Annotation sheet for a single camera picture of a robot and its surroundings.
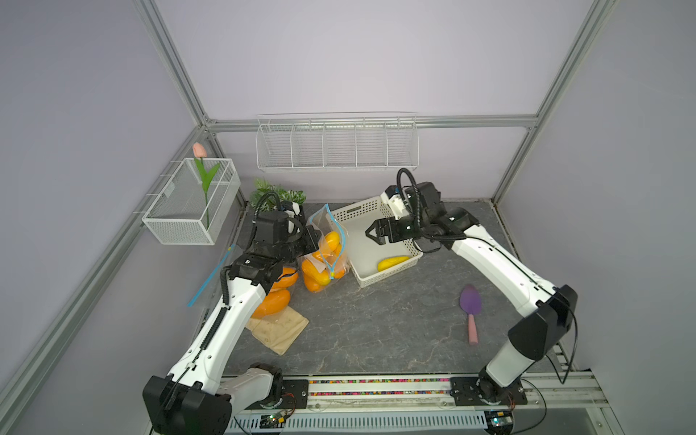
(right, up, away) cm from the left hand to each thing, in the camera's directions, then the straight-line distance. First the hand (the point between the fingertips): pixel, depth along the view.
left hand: (322, 234), depth 74 cm
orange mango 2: (-2, -14, +12) cm, 18 cm away
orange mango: (+2, -2, +12) cm, 13 cm away
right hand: (+15, +2, +3) cm, 15 cm away
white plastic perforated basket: (+14, -10, +26) cm, 31 cm away
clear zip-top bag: (+1, -9, +8) cm, 12 cm away
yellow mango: (+21, -11, +22) cm, 32 cm away
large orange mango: (-16, -21, +9) cm, 28 cm away
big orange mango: (-5, -17, +15) cm, 23 cm away
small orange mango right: (-14, -16, +13) cm, 24 cm away
